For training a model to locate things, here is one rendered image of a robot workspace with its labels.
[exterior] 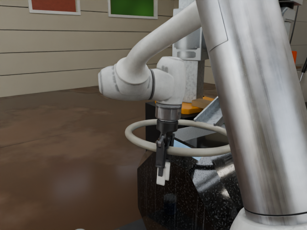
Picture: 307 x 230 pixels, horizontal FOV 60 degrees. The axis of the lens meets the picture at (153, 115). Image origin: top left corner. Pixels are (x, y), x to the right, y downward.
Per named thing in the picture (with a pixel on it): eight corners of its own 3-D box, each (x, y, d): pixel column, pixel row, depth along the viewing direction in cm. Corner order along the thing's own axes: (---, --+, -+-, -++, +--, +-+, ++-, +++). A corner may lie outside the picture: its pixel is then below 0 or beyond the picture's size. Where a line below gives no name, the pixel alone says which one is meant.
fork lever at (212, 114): (239, 76, 185) (238, 70, 183) (267, 79, 174) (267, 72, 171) (188, 126, 140) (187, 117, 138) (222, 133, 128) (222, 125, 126)
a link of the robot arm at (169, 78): (176, 100, 98) (142, 99, 94) (180, 57, 95) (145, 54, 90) (189, 105, 88) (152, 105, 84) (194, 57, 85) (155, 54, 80)
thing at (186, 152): (167, 119, 150) (167, 114, 149) (255, 138, 121) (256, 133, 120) (100, 135, 112) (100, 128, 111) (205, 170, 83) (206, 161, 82)
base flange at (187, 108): (152, 102, 252) (152, 97, 251) (192, 96, 277) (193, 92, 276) (185, 115, 213) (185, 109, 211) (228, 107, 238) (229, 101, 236)
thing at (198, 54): (163, 59, 239) (164, 10, 227) (193, 57, 256) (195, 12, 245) (188, 61, 210) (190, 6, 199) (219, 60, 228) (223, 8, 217)
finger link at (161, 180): (166, 166, 94) (165, 167, 93) (164, 185, 95) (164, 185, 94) (158, 164, 95) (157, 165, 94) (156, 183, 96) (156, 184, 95)
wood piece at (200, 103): (191, 105, 225) (191, 99, 224) (199, 103, 231) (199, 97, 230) (210, 110, 210) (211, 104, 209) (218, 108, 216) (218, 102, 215)
